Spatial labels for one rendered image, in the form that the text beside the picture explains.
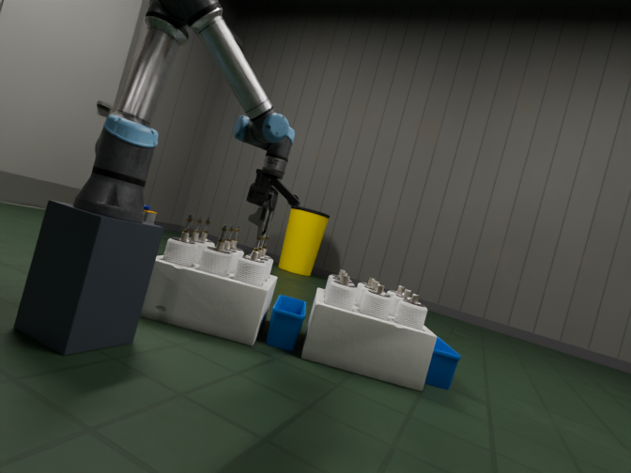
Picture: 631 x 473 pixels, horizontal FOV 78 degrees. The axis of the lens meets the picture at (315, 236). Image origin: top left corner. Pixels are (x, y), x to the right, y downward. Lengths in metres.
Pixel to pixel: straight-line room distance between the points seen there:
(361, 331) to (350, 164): 3.09
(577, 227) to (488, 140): 1.07
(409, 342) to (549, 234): 2.76
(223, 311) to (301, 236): 2.45
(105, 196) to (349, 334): 0.78
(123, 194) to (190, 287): 0.41
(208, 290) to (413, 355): 0.66
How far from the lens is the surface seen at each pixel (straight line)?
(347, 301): 1.27
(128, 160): 0.99
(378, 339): 1.26
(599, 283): 3.94
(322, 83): 4.66
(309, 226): 3.63
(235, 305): 1.24
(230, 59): 1.12
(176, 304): 1.29
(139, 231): 1.00
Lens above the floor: 0.38
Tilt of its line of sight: level
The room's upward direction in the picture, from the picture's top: 15 degrees clockwise
